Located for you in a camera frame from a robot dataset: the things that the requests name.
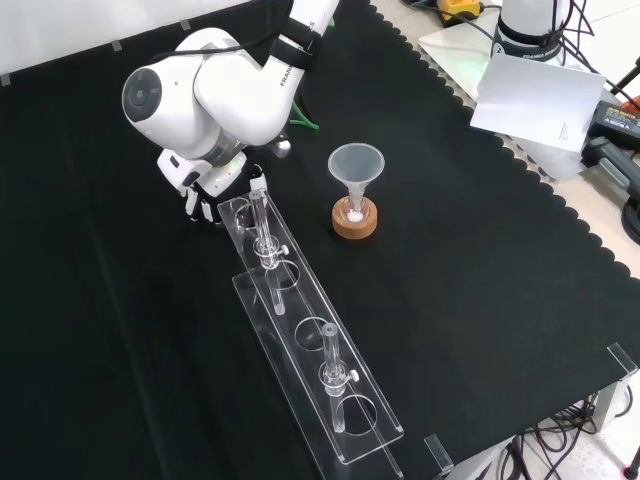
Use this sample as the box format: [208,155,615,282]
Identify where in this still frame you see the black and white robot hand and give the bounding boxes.
[156,148,269,229]

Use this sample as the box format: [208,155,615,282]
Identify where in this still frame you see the translucent plastic funnel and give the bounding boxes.
[327,142,387,222]

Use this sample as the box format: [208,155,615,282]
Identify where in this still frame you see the clear acrylic funnel stand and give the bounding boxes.
[216,187,406,480]

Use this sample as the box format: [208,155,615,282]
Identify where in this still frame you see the black table cloth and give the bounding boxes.
[0,0,640,480]

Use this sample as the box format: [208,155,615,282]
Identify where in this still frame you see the clear round-bottom flask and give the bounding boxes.
[337,194,374,226]

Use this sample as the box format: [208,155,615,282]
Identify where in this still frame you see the pale board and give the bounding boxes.
[417,22,587,183]

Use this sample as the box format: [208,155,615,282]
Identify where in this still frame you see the yellow stop button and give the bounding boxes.
[438,0,485,27]

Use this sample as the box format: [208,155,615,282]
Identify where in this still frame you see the white paper sheet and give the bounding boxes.
[469,53,607,152]

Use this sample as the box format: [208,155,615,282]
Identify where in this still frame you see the clear acrylic edge clamp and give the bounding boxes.
[606,342,640,382]
[423,433,455,477]

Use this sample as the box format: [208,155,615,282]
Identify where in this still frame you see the black grey device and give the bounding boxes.
[581,136,640,202]

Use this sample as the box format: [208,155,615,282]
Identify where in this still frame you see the black box with yellow label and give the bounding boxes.
[587,99,640,151]

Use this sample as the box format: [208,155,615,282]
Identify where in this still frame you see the black tripod leg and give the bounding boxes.
[606,55,640,101]

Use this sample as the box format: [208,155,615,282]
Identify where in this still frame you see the green cable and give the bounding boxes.
[290,97,322,133]

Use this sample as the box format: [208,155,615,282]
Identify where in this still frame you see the cork ring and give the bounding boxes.
[331,197,379,241]

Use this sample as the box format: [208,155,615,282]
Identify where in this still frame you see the black stop button cable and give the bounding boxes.
[399,0,501,47]

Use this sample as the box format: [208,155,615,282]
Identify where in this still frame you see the black cable bundle under table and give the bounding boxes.
[499,389,636,480]

